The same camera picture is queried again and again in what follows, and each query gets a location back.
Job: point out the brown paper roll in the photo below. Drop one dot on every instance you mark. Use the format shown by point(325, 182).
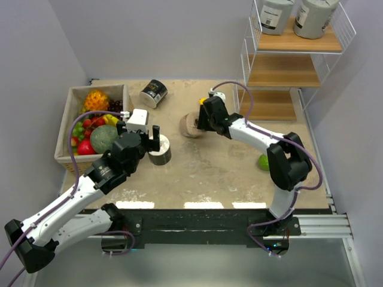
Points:
point(188, 125)

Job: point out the clear wrapped white tissue roll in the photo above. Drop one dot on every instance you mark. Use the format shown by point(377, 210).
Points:
point(163, 156)

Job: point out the yellow mango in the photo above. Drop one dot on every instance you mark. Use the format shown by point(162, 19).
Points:
point(203, 101)

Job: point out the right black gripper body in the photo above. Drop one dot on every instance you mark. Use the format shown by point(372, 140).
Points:
point(206, 122)

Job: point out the green grapes bunch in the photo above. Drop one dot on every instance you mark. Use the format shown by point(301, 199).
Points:
point(78, 132)

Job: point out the black wrapped tissue roll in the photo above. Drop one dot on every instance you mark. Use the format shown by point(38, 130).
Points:
point(153, 93)

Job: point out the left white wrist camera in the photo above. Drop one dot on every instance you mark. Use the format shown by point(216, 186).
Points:
point(138, 121)

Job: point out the small peach fruit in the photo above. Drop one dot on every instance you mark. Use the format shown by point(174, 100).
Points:
point(74, 141)

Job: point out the green lime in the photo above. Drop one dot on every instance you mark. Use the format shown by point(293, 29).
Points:
point(263, 163)

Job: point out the yellow banana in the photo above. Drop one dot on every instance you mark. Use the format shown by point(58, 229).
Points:
point(111, 120)

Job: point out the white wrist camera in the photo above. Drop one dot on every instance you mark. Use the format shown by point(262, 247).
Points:
point(138, 121)
point(219, 94)

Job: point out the woven lined fruit basket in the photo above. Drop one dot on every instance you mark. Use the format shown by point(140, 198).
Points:
point(73, 114)

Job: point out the red apple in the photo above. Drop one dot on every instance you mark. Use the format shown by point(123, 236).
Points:
point(85, 148)

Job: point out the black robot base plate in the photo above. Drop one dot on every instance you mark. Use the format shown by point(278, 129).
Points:
point(202, 227)

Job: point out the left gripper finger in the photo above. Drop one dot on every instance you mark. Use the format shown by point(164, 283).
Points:
point(155, 142)
point(121, 127)

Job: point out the dark purple grapes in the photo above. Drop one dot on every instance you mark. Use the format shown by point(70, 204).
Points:
point(115, 106)

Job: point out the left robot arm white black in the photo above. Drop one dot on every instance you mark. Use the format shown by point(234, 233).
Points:
point(38, 239)

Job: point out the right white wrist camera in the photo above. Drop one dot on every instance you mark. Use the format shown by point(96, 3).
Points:
point(219, 94)

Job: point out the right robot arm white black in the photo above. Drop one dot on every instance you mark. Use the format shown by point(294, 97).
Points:
point(288, 164)

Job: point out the white wire wooden shelf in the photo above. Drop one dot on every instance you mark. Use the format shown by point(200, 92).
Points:
point(273, 65)

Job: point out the green netted melon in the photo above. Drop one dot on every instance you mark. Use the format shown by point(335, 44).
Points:
point(102, 138)

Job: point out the orange spiky fruit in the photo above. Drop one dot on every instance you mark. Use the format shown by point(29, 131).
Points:
point(96, 100)

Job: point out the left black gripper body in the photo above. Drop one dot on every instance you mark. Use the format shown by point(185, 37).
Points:
point(146, 145)

